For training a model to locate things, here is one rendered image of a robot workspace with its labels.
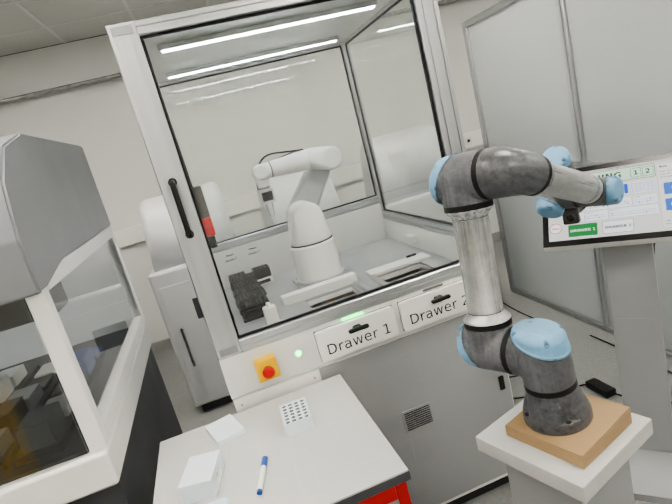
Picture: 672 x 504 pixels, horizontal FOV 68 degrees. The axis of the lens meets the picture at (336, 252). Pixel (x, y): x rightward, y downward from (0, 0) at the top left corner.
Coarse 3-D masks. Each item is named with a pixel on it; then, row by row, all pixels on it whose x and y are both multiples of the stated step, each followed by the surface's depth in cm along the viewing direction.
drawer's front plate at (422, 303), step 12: (444, 288) 179; (456, 288) 181; (408, 300) 176; (420, 300) 178; (444, 300) 180; (456, 300) 182; (408, 312) 177; (420, 312) 178; (432, 312) 180; (444, 312) 181; (456, 312) 182; (408, 324) 178; (420, 324) 179
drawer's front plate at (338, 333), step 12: (372, 312) 174; (384, 312) 174; (336, 324) 172; (348, 324) 171; (360, 324) 173; (372, 324) 174; (396, 324) 176; (324, 336) 170; (336, 336) 171; (348, 336) 172; (360, 336) 173; (372, 336) 175; (384, 336) 176; (324, 348) 170; (348, 348) 173; (360, 348) 174; (324, 360) 171
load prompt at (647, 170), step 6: (624, 168) 178; (630, 168) 177; (636, 168) 176; (642, 168) 175; (648, 168) 174; (654, 168) 173; (594, 174) 183; (600, 174) 182; (606, 174) 181; (612, 174) 179; (618, 174) 178; (624, 174) 177; (630, 174) 176; (636, 174) 175; (642, 174) 174; (648, 174) 173; (654, 174) 172; (624, 180) 176
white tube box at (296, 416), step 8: (296, 400) 156; (304, 400) 155; (280, 408) 154; (288, 408) 152; (296, 408) 152; (304, 408) 150; (288, 416) 148; (296, 416) 147; (304, 416) 146; (288, 424) 143; (296, 424) 144; (304, 424) 145; (312, 424) 145; (288, 432) 144; (296, 432) 144
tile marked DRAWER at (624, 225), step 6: (606, 222) 175; (612, 222) 174; (618, 222) 173; (624, 222) 171; (630, 222) 170; (606, 228) 174; (612, 228) 173; (618, 228) 172; (624, 228) 171; (630, 228) 170
